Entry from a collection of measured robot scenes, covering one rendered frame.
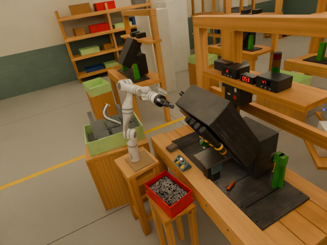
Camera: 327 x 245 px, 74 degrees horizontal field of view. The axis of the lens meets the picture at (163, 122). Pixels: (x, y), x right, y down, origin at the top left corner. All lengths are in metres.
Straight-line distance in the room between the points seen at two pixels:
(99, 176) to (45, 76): 6.26
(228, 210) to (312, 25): 1.14
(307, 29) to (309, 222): 1.08
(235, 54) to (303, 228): 1.22
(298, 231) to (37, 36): 7.96
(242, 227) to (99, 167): 1.56
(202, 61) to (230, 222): 1.40
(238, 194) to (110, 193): 1.57
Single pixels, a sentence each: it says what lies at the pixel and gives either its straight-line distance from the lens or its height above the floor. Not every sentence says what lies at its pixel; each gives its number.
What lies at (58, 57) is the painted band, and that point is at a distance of 8.32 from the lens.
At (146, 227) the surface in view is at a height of 0.12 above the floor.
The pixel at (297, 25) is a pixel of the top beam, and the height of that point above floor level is 1.90.
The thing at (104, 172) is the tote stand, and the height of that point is 0.57.
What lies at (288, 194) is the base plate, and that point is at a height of 0.90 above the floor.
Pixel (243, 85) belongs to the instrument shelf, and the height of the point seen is 1.53.
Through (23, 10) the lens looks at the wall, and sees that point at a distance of 8.24.
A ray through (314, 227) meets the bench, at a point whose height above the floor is 0.88.
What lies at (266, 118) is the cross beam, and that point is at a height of 1.22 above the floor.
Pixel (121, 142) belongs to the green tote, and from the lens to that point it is 2.40.
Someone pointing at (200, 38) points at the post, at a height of 1.76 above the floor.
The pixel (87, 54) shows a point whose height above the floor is 0.85.
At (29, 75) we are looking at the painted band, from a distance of 8.44.
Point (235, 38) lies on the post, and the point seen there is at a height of 1.80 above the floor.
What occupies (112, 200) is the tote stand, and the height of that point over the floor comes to 0.13.
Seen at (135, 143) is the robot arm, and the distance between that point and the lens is 1.90.
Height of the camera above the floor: 2.13
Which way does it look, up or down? 30 degrees down
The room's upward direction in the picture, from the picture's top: 9 degrees counter-clockwise
